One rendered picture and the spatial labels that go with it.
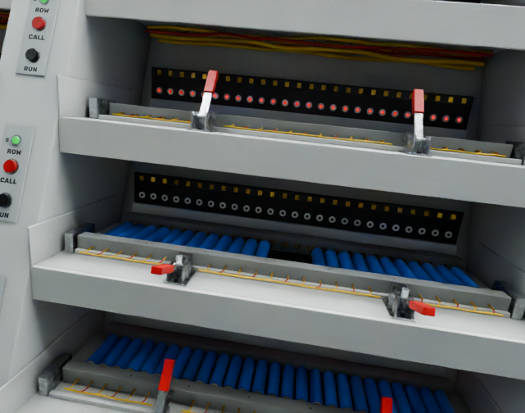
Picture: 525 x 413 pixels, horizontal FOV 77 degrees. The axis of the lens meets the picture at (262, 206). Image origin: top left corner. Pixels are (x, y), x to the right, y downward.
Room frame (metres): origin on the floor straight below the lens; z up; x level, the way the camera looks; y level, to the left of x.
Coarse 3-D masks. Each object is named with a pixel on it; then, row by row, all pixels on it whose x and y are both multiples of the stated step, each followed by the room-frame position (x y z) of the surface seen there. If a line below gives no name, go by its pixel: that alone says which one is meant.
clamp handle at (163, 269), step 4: (176, 256) 0.40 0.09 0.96; (180, 256) 0.40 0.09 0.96; (176, 260) 0.41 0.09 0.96; (180, 260) 0.41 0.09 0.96; (164, 264) 0.37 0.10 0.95; (176, 264) 0.40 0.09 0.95; (180, 264) 0.41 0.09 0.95; (152, 268) 0.34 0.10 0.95; (156, 268) 0.34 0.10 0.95; (160, 268) 0.34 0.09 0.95; (164, 268) 0.34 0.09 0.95; (168, 268) 0.36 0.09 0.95; (172, 268) 0.37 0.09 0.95; (176, 268) 0.39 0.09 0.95; (180, 268) 0.40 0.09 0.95; (152, 272) 0.34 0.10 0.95; (156, 272) 0.34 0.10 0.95; (160, 272) 0.34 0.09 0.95; (164, 272) 0.35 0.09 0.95; (168, 272) 0.36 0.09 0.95
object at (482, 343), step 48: (48, 240) 0.43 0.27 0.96; (384, 240) 0.54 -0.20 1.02; (48, 288) 0.42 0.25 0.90; (96, 288) 0.41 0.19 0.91; (144, 288) 0.40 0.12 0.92; (192, 288) 0.40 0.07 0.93; (240, 288) 0.41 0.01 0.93; (288, 288) 0.42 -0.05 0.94; (288, 336) 0.39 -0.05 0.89; (336, 336) 0.39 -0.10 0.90; (384, 336) 0.38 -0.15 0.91; (432, 336) 0.37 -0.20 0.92; (480, 336) 0.36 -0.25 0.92
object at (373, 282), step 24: (96, 240) 0.45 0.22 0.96; (120, 240) 0.45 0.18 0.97; (144, 240) 0.46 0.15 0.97; (192, 264) 0.45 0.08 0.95; (216, 264) 0.44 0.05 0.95; (240, 264) 0.44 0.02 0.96; (264, 264) 0.43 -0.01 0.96; (288, 264) 0.43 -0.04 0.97; (312, 264) 0.44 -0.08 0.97; (360, 288) 0.42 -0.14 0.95; (384, 288) 0.42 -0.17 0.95; (432, 288) 0.41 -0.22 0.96; (456, 288) 0.41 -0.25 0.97; (480, 288) 0.42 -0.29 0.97; (480, 312) 0.40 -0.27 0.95
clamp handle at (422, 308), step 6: (402, 288) 0.38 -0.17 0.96; (408, 288) 0.38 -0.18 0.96; (402, 294) 0.38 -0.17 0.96; (402, 300) 0.37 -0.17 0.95; (408, 300) 0.36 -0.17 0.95; (414, 306) 0.33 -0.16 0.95; (420, 306) 0.32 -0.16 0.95; (426, 306) 0.32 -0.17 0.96; (420, 312) 0.32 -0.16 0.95; (426, 312) 0.32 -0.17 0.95; (432, 312) 0.32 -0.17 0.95
